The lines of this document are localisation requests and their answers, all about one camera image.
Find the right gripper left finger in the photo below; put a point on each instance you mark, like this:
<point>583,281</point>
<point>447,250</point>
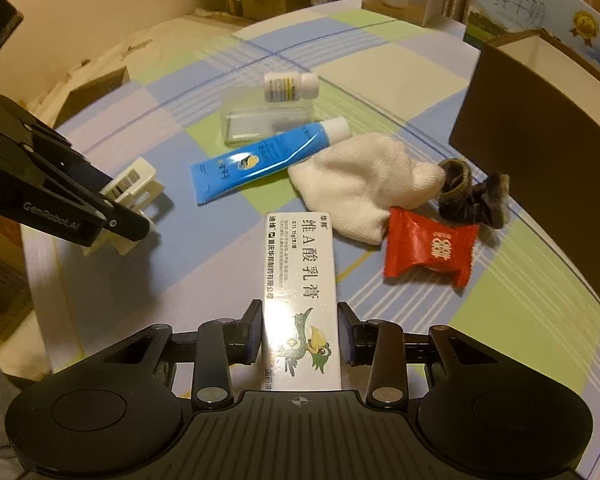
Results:
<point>220,344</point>

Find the checkered bed sheet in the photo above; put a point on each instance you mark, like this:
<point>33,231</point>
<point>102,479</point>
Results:
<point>400,88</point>

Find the grey fur scrunchie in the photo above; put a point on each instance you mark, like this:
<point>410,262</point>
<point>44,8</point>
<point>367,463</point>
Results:
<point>464,202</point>

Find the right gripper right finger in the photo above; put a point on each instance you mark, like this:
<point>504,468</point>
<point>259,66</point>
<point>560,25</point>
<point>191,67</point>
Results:
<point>379,345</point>

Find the white knitted cloth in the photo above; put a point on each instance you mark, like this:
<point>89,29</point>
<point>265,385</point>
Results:
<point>358,181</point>

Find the light blue milk carton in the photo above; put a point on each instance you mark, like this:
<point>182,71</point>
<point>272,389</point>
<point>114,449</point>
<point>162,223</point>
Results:
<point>573,22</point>

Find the silver ointment box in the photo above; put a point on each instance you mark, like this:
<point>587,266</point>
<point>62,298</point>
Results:
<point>300,317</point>

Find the red candy packet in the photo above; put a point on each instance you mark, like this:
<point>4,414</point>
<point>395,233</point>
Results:
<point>414,240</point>

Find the brown open cardboard box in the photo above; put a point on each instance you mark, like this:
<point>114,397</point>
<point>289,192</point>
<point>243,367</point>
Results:
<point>532,111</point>

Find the small white pill bottle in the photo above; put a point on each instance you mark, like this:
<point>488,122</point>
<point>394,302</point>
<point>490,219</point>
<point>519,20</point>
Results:
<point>290,86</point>

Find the blue ointment tube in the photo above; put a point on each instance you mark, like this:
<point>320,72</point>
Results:
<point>220,175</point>

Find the white plastic clip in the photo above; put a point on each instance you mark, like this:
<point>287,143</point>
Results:
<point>136,188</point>

